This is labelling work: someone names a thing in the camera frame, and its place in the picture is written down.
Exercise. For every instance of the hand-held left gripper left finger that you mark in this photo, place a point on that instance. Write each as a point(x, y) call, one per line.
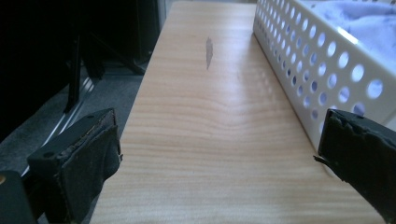
point(77, 161)

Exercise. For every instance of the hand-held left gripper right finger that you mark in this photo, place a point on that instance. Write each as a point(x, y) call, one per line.
point(361, 149)

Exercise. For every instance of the white perforated plastic basket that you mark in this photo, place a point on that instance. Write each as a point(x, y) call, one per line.
point(323, 59)

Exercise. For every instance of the light blue cloth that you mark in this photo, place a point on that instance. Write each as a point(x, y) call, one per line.
point(364, 21)

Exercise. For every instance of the black metal stand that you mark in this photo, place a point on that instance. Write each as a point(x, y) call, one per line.
point(74, 81)

